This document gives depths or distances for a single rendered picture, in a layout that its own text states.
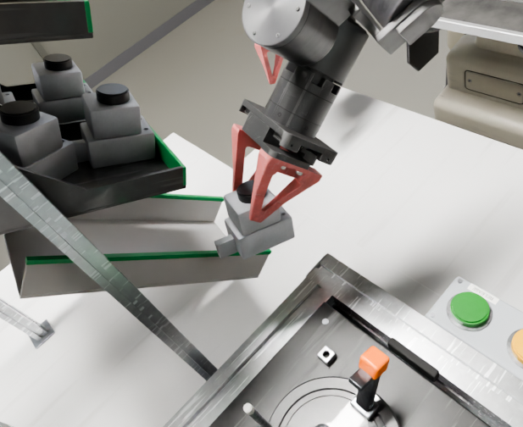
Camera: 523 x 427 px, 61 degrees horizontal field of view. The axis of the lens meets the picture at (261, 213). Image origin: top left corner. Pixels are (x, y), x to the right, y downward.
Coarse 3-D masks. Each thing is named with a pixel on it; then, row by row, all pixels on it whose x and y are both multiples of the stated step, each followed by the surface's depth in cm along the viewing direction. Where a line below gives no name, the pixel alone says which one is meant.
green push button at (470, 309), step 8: (456, 296) 51; (464, 296) 51; (472, 296) 50; (480, 296) 50; (456, 304) 50; (464, 304) 50; (472, 304) 50; (480, 304) 50; (456, 312) 50; (464, 312) 49; (472, 312) 49; (480, 312) 49; (488, 312) 49; (456, 320) 50; (464, 320) 49; (472, 320) 49; (480, 320) 49
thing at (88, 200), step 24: (96, 168) 44; (120, 168) 44; (144, 168) 44; (168, 168) 45; (48, 192) 35; (72, 192) 37; (96, 192) 38; (120, 192) 39; (144, 192) 40; (0, 216) 34; (72, 216) 38
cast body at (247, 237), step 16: (240, 192) 45; (240, 208) 45; (240, 224) 45; (256, 224) 46; (272, 224) 47; (288, 224) 48; (224, 240) 48; (240, 240) 46; (256, 240) 47; (272, 240) 48; (224, 256) 48
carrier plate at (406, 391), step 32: (320, 320) 54; (288, 352) 52; (352, 352) 50; (384, 352) 49; (256, 384) 51; (288, 384) 50; (384, 384) 47; (416, 384) 46; (224, 416) 50; (416, 416) 45; (448, 416) 44
